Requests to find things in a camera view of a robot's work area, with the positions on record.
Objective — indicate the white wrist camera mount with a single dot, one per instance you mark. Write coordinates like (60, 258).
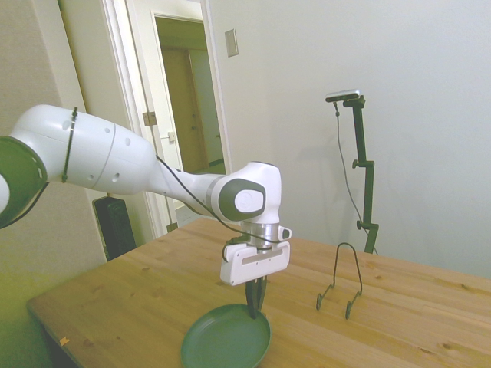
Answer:
(285, 233)

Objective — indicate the metal door latch plate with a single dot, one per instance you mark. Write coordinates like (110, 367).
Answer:
(171, 136)

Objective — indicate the brass door hinge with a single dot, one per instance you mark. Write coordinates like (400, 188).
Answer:
(149, 118)

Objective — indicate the dark green round plate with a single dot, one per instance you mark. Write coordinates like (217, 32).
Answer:
(222, 341)

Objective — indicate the black jointed camera stand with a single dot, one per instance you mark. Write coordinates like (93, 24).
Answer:
(369, 191)

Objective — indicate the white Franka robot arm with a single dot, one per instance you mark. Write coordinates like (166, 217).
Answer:
(126, 161)

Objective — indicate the black speaker box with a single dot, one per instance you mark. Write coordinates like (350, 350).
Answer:
(115, 230)

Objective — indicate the white door frame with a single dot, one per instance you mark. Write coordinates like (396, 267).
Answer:
(222, 115)

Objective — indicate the brown wooden hallway door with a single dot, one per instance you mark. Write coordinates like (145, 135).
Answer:
(184, 115)

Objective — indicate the silver camera on stand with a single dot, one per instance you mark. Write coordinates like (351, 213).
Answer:
(343, 95)

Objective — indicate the grey wall switch plate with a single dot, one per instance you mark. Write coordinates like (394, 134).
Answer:
(231, 43)

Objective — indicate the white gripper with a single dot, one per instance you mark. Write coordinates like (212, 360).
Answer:
(253, 266)

